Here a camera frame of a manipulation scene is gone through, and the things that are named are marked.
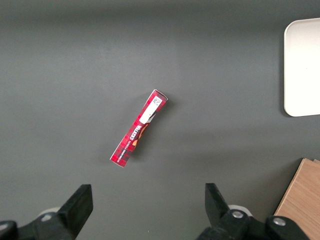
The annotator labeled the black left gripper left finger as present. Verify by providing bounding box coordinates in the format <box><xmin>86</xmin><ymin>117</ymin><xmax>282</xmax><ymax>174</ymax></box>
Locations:
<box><xmin>0</xmin><ymin>184</ymin><xmax>94</xmax><ymax>240</ymax></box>

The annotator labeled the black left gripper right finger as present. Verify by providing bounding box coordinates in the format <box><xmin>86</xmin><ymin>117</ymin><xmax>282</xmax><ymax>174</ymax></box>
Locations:
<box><xmin>196</xmin><ymin>182</ymin><xmax>311</xmax><ymax>240</ymax></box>

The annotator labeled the wooden drawer cabinet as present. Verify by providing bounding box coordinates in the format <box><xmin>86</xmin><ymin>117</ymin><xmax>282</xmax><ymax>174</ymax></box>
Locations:
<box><xmin>273</xmin><ymin>157</ymin><xmax>320</xmax><ymax>240</ymax></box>

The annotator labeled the red snack box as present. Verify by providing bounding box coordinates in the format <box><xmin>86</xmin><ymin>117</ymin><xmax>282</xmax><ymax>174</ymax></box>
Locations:
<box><xmin>109</xmin><ymin>89</ymin><xmax>169</xmax><ymax>168</ymax></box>

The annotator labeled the beige plastic tray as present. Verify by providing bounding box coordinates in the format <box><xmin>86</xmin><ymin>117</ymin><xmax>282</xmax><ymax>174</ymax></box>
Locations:
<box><xmin>283</xmin><ymin>17</ymin><xmax>320</xmax><ymax>117</ymax></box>

